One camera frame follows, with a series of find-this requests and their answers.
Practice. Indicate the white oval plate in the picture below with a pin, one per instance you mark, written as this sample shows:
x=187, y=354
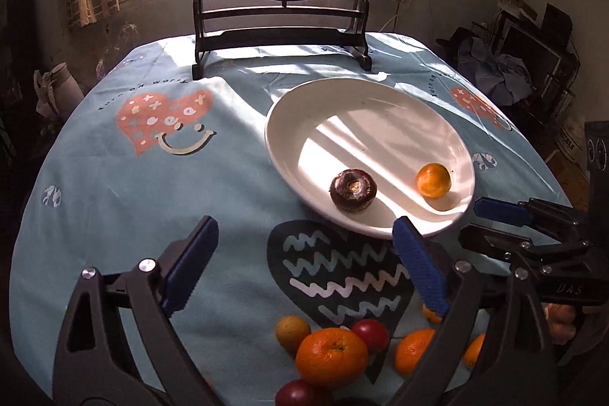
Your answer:
x=323, y=127

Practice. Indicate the large dimpled orange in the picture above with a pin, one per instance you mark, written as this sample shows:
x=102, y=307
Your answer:
x=331, y=358

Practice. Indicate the dark red plum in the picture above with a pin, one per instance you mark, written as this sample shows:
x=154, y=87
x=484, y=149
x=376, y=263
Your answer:
x=300, y=393

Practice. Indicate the dark purple mangosteen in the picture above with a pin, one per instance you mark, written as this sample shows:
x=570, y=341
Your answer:
x=353, y=190

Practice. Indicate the white kettle jug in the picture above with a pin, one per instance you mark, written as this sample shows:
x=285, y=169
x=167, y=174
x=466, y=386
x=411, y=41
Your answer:
x=58, y=93

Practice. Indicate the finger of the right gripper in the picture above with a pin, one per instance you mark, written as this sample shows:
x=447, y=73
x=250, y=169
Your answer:
x=502, y=211
x=497, y=245

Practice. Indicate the yellow-brown small fruit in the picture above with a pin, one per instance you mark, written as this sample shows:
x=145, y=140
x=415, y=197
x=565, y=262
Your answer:
x=290, y=331

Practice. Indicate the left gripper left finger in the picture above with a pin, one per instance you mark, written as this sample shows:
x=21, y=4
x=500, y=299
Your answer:
x=94, y=364

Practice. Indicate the smooth orange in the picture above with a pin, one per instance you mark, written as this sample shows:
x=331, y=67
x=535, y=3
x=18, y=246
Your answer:
x=411, y=349

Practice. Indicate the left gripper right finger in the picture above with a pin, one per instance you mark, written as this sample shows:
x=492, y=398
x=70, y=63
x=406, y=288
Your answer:
x=515, y=364

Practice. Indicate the small orange tangerine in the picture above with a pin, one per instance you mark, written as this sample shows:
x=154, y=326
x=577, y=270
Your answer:
x=473, y=351

